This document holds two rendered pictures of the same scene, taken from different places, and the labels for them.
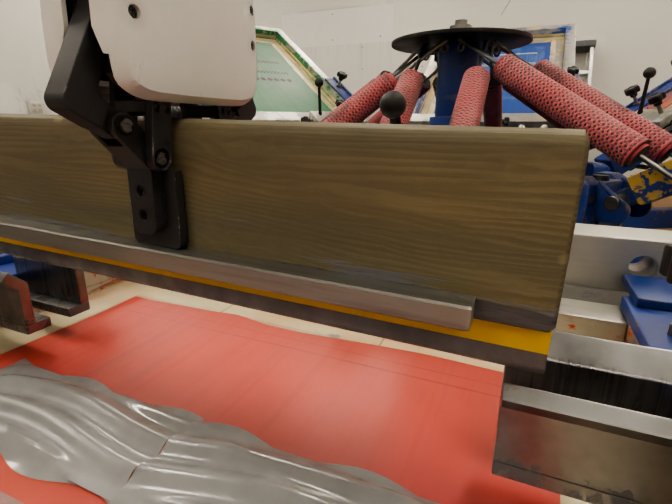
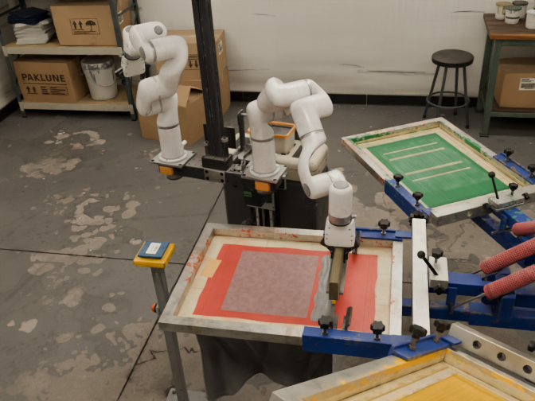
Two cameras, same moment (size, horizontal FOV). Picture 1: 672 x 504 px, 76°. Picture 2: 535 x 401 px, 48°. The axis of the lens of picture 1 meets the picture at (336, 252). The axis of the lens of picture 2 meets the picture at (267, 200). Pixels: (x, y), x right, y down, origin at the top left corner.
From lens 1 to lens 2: 1.94 m
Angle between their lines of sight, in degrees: 73
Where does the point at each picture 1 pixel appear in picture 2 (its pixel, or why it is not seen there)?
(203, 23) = (337, 239)
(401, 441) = (343, 311)
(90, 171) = not seen: hidden behind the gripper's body
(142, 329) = (361, 265)
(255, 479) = (326, 296)
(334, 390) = (353, 301)
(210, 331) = (366, 275)
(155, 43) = (329, 241)
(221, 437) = not seen: hidden behind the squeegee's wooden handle
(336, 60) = not seen: outside the picture
